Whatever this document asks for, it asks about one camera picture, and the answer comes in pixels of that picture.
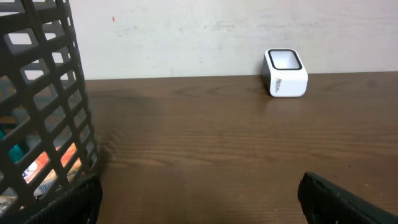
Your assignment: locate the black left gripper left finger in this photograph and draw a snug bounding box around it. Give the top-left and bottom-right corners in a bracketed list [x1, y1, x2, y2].
[24, 175, 103, 224]

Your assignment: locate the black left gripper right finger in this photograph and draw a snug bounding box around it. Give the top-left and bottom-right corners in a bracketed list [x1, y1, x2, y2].
[297, 172, 397, 224]

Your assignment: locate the orange yellow snack bag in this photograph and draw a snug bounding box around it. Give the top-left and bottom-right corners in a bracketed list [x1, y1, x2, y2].
[0, 142, 82, 215]

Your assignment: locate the white barcode scanner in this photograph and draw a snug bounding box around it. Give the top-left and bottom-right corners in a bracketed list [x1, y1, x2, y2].
[262, 49, 308, 98]

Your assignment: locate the grey plastic mesh basket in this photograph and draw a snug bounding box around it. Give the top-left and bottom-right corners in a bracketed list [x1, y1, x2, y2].
[1, 0, 99, 223]

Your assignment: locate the blue mouthwash bottle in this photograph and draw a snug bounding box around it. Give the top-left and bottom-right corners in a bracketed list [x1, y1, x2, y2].
[1, 129, 24, 163]

